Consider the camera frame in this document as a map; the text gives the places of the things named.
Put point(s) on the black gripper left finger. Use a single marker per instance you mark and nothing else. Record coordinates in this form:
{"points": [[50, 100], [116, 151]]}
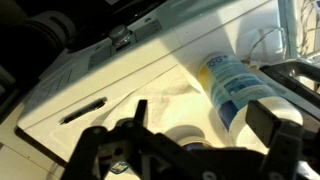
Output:
{"points": [[100, 150]]}

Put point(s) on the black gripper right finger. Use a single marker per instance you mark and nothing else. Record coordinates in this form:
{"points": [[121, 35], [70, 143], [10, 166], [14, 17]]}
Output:
{"points": [[283, 146]]}

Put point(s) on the black ballpoint pen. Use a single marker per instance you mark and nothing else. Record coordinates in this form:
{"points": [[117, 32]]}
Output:
{"points": [[83, 111]]}

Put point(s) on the white paper towel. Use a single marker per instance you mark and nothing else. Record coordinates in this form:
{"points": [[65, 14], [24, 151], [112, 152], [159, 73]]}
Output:
{"points": [[160, 100]]}

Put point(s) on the round white blue lunchbox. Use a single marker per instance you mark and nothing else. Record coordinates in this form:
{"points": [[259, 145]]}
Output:
{"points": [[186, 135]]}

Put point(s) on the black silver clothes iron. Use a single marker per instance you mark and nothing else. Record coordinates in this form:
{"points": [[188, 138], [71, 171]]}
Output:
{"points": [[290, 78]]}

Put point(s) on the white wipes canister blue label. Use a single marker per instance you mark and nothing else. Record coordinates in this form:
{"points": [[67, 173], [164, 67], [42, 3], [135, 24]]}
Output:
{"points": [[233, 86]]}

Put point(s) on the white front-load washing machine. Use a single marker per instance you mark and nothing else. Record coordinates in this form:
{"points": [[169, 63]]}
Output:
{"points": [[140, 56]]}

